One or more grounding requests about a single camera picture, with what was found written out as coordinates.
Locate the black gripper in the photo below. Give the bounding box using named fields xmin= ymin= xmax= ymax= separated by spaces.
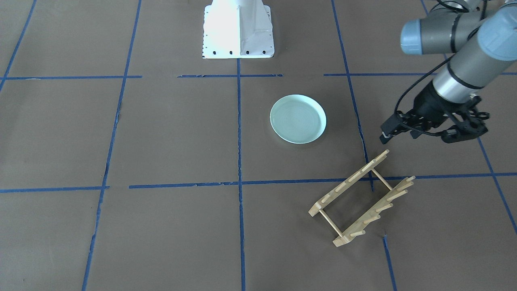
xmin=380 ymin=83 xmax=460 ymax=144

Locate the light green round plate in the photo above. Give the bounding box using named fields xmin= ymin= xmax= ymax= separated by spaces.
xmin=269 ymin=94 xmax=327 ymax=144

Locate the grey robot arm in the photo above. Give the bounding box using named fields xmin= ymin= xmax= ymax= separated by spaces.
xmin=380 ymin=0 xmax=517 ymax=144

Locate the wooden dish rack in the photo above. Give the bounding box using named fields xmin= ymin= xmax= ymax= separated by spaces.
xmin=308 ymin=150 xmax=416 ymax=247

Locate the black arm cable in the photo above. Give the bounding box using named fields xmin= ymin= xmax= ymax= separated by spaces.
xmin=394 ymin=48 xmax=455 ymax=122

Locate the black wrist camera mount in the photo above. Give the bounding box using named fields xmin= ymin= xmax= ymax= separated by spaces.
xmin=441 ymin=95 xmax=490 ymax=143

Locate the white camera mast pedestal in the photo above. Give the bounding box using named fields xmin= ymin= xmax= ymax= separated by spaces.
xmin=202 ymin=0 xmax=275 ymax=59

